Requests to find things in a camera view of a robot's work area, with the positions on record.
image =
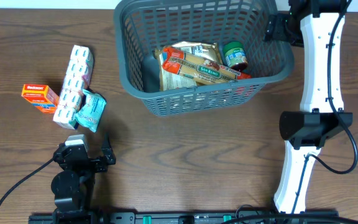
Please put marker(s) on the Kleenex tissue multipack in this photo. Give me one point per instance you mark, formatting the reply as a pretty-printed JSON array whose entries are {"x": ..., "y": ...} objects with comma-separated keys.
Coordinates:
[{"x": 77, "y": 78}]

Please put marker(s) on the green lid jar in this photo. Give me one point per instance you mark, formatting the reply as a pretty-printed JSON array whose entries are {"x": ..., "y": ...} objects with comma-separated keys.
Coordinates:
[{"x": 235, "y": 56}]

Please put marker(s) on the brown gold snack bag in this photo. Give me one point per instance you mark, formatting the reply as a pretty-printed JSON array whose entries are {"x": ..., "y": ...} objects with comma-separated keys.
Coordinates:
[{"x": 170, "y": 81}]

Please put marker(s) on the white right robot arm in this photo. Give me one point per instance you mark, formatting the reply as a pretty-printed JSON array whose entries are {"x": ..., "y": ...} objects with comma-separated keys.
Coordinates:
[{"x": 316, "y": 26}]

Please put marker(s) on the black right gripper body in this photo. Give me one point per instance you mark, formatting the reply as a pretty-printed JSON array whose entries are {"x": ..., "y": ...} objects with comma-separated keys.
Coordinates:
[{"x": 276, "y": 26}]

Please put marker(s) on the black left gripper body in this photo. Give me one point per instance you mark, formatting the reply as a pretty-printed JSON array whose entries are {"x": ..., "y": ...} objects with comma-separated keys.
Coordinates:
[{"x": 97, "y": 164}]

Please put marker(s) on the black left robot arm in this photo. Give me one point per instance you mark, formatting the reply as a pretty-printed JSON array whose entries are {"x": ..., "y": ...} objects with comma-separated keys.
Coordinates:
[{"x": 73, "y": 187}]

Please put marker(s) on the orange Redoxon box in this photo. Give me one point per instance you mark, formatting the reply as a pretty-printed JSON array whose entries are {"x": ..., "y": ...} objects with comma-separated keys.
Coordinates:
[{"x": 41, "y": 96}]

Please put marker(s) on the green wet wipes packet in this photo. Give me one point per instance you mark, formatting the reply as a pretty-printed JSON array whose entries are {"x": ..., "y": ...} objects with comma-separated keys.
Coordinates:
[{"x": 91, "y": 112}]

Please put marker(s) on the San Remo spaghetti packet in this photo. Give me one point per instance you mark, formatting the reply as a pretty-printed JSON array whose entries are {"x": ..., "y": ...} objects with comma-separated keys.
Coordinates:
[{"x": 200, "y": 69}]

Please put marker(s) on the grey plastic basket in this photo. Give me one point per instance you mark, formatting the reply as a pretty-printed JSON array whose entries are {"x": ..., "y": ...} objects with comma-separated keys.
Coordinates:
[{"x": 145, "y": 26}]

